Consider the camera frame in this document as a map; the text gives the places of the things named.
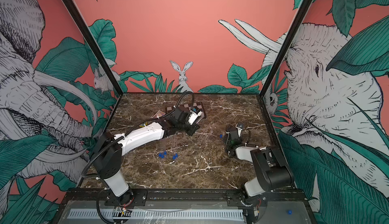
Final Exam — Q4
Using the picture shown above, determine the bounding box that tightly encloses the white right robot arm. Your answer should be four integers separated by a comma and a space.
223, 124, 294, 197

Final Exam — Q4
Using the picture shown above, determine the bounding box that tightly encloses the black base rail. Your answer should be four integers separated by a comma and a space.
60, 188, 309, 208

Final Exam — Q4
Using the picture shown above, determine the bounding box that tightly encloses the white slotted cable duct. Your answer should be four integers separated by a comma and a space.
66, 208, 245, 222

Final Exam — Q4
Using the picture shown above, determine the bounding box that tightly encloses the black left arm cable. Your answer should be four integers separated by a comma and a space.
80, 91, 195, 179

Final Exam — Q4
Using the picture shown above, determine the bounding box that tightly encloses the black frame post right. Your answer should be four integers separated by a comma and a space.
259, 0, 313, 99

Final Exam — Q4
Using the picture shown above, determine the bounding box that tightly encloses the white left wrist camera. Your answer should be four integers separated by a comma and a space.
187, 110, 204, 125

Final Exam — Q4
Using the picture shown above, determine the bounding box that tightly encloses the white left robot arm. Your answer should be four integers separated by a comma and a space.
92, 105, 206, 197

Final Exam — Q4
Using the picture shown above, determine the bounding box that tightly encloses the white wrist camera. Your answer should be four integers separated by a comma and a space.
236, 122, 245, 135
187, 110, 204, 125

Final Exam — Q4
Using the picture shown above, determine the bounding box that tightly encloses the black frame post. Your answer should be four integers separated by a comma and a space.
259, 0, 313, 99
62, 0, 124, 97

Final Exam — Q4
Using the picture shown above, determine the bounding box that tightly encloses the brown checkered chess board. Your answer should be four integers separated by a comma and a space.
165, 102, 207, 119

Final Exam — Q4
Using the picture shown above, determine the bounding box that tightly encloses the black frame post left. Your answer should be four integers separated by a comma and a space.
62, 0, 124, 97

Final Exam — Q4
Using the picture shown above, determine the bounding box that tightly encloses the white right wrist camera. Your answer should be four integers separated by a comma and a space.
236, 122, 245, 135

